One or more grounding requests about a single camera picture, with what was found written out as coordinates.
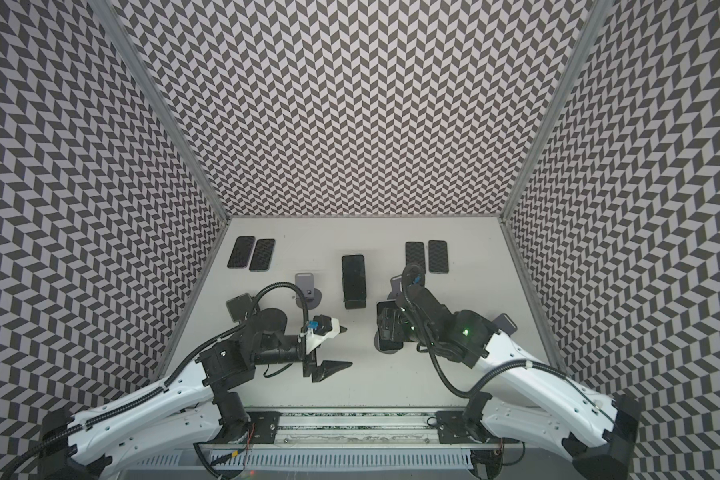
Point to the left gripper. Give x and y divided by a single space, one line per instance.
320 373

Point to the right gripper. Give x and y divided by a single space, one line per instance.
389 324

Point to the grey stand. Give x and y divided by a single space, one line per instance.
384 346
396 286
505 324
312 296

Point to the phone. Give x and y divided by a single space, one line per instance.
415 257
438 256
262 255
389 326
241 253
354 278

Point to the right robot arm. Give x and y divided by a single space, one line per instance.
517 396

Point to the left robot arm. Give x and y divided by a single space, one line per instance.
198 403

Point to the aluminium mounting rail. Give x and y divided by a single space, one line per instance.
360 429

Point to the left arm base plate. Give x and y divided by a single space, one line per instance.
260 427

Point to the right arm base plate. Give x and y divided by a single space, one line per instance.
454 427

